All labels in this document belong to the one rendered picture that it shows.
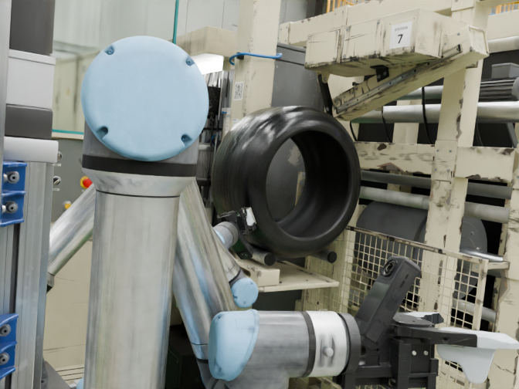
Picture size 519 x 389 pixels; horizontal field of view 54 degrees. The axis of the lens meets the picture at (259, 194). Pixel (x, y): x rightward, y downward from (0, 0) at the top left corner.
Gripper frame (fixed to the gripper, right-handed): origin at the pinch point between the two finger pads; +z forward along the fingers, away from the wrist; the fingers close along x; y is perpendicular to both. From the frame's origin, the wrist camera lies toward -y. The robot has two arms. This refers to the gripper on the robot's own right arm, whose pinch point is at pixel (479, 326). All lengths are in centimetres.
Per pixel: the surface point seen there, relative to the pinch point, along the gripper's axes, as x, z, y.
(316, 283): -120, 25, 10
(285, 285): -117, 12, 10
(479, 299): -80, 64, 9
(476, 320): -80, 64, 15
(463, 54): -84, 58, -70
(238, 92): -147, -3, -65
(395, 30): -96, 40, -79
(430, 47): -90, 50, -73
